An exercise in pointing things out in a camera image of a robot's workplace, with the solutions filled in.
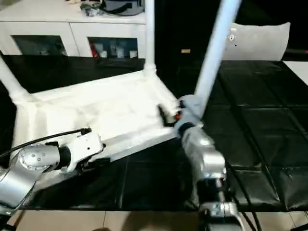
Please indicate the white plastic table leg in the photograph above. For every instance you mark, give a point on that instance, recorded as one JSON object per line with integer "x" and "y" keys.
{"x": 216, "y": 48}
{"x": 9, "y": 77}
{"x": 150, "y": 36}

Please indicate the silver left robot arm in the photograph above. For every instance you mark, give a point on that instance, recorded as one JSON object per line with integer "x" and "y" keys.
{"x": 31, "y": 158}

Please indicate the black cabinet with yellow label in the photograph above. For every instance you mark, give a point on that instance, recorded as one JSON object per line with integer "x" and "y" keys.
{"x": 183, "y": 29}

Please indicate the white glass-door cabinet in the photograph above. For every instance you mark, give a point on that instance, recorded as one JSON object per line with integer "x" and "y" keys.
{"x": 48, "y": 26}

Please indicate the grey helmet on cabinet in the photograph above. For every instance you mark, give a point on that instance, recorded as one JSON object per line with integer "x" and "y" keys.
{"x": 125, "y": 6}

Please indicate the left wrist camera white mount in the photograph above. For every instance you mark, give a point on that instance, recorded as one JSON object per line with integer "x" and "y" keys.
{"x": 86, "y": 144}

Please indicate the black work mat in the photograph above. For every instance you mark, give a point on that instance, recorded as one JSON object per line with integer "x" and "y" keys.
{"x": 252, "y": 108}

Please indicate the dark clutter on cabinet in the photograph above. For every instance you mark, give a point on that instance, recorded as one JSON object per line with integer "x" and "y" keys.
{"x": 91, "y": 10}

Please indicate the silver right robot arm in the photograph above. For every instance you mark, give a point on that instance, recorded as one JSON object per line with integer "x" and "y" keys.
{"x": 209, "y": 158}

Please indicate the white plastic table top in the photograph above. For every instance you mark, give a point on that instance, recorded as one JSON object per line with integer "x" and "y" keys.
{"x": 96, "y": 108}

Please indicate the white flat board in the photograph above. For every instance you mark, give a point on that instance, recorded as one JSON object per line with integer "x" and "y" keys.
{"x": 298, "y": 69}

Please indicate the dark robot lower body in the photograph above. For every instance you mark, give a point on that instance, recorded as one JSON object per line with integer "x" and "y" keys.
{"x": 101, "y": 229}

